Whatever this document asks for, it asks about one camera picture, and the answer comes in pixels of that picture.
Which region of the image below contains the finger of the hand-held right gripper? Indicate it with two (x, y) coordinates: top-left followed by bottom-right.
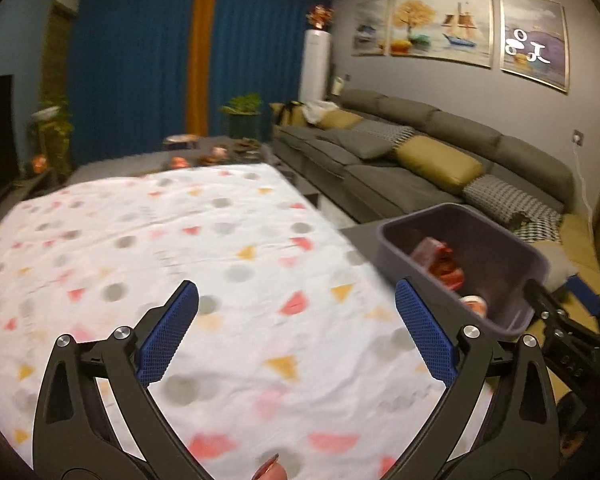
(524, 280), (576, 341)
(567, 275), (600, 318)

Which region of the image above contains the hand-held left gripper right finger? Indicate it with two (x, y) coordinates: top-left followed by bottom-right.
(395, 278), (561, 480)

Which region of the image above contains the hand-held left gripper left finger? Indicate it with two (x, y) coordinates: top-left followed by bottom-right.
(32, 280), (201, 480)

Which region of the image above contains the pink plastic bag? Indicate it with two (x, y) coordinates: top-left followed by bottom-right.
(411, 236), (448, 268)

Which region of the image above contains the grey plastic bin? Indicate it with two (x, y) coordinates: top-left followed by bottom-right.
(377, 203), (552, 338)

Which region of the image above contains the person's left hand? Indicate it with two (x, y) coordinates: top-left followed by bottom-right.
(252, 452), (287, 480)

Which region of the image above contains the large yellow backrest cushion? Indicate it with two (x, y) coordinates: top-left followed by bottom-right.
(555, 214), (600, 281)

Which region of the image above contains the black white patterned cushion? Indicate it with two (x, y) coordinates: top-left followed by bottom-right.
(462, 175), (563, 226)
(352, 122), (416, 146)
(510, 207), (563, 241)

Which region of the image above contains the patterned white tablecloth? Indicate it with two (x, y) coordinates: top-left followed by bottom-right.
(0, 162), (496, 480)

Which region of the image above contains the big yellow cushion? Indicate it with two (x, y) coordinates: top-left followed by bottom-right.
(395, 135), (485, 196)

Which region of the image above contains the dark coffee table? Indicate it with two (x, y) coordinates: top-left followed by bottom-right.
(72, 135), (281, 181)

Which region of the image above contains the grey sofa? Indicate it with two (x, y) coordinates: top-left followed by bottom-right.
(270, 89), (576, 226)

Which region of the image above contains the flat grey cushion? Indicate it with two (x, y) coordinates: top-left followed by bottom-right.
(325, 129), (396, 161)

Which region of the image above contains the small yellow cushion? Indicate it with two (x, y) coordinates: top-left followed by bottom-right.
(316, 109), (365, 131)

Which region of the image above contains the potted plant on metal stand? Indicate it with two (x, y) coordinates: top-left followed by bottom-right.
(220, 94), (262, 140)

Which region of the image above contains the trailing potted plant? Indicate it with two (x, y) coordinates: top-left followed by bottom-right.
(30, 100), (73, 176)

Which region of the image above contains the white cloth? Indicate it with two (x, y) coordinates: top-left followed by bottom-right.
(305, 101), (338, 125)

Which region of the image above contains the abstract grey painting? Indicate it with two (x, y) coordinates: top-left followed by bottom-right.
(499, 0), (570, 93)

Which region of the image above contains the blue curtain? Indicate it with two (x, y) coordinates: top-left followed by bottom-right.
(209, 0), (333, 138)
(69, 0), (196, 166)

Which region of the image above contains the orange curtain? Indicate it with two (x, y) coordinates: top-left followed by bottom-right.
(185, 0), (218, 136)

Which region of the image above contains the white standing air conditioner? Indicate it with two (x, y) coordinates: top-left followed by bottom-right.
(300, 30), (331, 103)

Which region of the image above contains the sailboat painting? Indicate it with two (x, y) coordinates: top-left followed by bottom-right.
(389, 0), (495, 68)

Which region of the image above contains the small landscape painting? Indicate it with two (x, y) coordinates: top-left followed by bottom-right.
(352, 0), (391, 56)

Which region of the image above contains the red flower ornament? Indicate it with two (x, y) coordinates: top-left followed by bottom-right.
(306, 5), (335, 32)

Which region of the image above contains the white cable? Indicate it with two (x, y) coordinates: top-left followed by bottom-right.
(575, 142), (593, 211)

